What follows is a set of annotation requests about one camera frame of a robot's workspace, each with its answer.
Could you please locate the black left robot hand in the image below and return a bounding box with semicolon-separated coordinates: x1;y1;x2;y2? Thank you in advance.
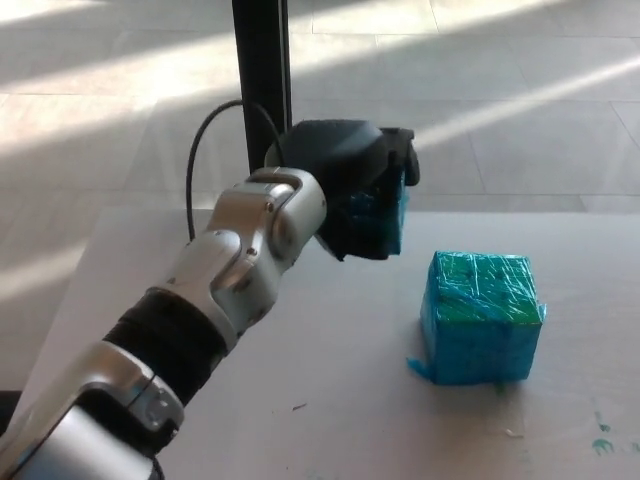
277;118;422;264

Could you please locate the small blue taped cube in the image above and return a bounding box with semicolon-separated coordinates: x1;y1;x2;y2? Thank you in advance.
349;170;411;257

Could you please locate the big blue taped cube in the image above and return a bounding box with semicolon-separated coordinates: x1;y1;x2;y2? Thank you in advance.
406;249;549;386

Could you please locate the black window frame post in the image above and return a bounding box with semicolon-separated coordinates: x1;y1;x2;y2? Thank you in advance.
231;0;295;171

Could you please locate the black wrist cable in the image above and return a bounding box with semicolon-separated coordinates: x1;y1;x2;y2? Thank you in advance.
185;99;280;240

